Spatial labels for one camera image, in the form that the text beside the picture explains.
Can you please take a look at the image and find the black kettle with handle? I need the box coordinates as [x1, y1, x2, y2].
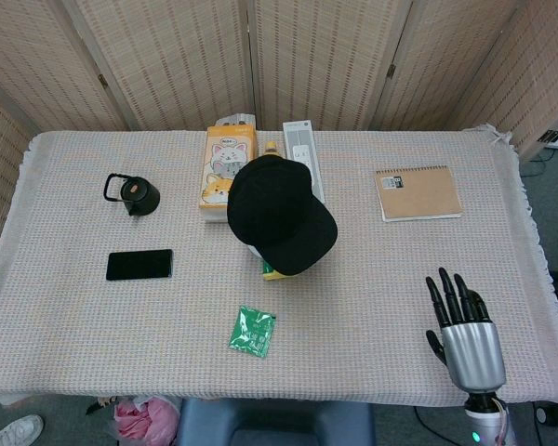
[103, 173, 161, 218]

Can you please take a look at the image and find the green tea sachet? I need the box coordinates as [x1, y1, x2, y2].
[227, 305, 279, 360]

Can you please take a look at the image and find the grey patterned tissue pack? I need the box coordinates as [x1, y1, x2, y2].
[216, 112, 258, 129]

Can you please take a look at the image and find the blue padded seat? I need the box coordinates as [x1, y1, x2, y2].
[176, 398, 376, 446]

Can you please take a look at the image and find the woven checked tablecloth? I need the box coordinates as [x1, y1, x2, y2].
[0, 124, 558, 410]

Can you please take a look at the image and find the black floor cable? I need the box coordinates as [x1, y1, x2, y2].
[413, 406, 466, 446]

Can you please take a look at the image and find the woven folding screen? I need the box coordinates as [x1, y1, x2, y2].
[0, 0, 558, 243]

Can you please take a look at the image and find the black baseball cap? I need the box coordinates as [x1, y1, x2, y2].
[226, 155, 339, 276]

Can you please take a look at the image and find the black smartphone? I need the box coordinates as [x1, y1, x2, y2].
[105, 248, 174, 282]

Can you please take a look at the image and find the grey power strip box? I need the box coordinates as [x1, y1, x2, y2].
[282, 120, 326, 205]

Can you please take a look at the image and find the white sneaker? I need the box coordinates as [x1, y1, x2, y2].
[0, 413, 45, 446]

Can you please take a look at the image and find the kraft spiral notebook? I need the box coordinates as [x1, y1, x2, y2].
[374, 164, 463, 223]

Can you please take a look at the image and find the orange cat tissue pack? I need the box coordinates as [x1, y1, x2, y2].
[198, 125, 257, 224]

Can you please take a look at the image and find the pink plastic bag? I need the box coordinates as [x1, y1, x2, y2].
[113, 395, 181, 446]

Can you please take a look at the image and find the green yellow lidded box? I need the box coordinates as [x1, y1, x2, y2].
[261, 258, 285, 282]

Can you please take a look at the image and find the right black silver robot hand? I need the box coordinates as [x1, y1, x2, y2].
[425, 267, 507, 390]

